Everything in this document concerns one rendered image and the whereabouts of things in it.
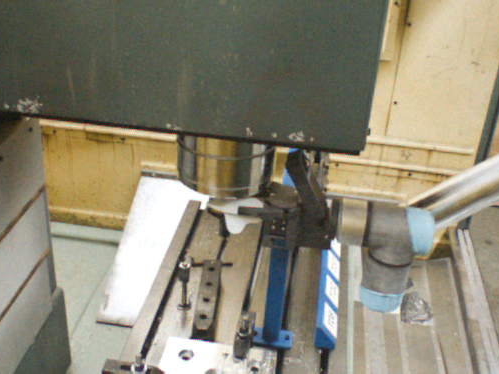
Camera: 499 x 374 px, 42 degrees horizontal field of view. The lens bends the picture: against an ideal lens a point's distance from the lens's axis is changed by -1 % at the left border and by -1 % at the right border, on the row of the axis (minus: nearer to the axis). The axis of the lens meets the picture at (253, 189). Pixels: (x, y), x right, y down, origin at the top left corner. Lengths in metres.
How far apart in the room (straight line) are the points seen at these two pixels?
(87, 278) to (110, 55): 1.46
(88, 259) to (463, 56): 1.39
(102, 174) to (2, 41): 1.44
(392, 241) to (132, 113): 0.45
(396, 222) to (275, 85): 0.33
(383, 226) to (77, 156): 1.49
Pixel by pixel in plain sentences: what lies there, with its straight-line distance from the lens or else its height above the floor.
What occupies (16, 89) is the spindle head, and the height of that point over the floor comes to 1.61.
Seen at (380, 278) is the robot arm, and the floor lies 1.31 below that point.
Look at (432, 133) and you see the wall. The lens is 2.13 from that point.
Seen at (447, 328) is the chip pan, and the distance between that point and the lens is 2.08.
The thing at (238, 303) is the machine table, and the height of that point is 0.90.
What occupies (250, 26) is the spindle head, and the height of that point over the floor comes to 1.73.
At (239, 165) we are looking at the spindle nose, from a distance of 0.97.
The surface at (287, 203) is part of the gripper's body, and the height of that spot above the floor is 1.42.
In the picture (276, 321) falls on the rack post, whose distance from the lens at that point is 1.51.
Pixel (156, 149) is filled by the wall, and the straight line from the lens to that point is 2.24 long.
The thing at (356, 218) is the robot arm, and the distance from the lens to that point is 1.05.
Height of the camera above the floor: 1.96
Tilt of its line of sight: 30 degrees down
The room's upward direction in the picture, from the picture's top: 4 degrees clockwise
